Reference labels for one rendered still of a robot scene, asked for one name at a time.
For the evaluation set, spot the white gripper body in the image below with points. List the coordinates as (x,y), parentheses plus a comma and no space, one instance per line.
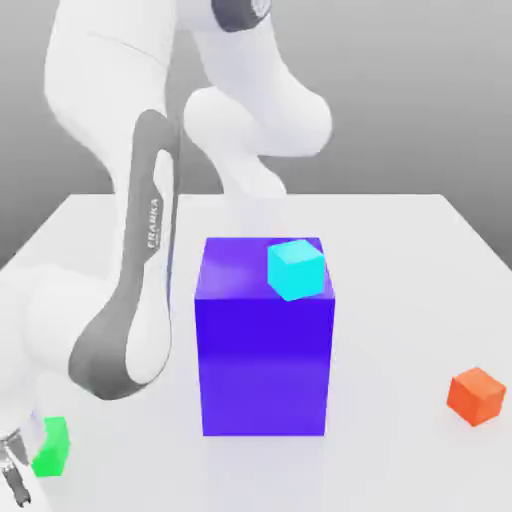
(35,436)

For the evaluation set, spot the small green cube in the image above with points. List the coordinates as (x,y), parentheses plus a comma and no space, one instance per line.
(55,452)

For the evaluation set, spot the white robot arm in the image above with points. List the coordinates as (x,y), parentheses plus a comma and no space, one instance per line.
(104,120)

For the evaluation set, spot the small cyan cube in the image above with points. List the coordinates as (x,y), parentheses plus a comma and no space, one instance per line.
(295,272)

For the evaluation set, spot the small orange cube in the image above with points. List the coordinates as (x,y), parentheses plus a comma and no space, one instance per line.
(475,396)

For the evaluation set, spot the large purple box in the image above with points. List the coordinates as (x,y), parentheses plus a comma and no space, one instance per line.
(262,360)

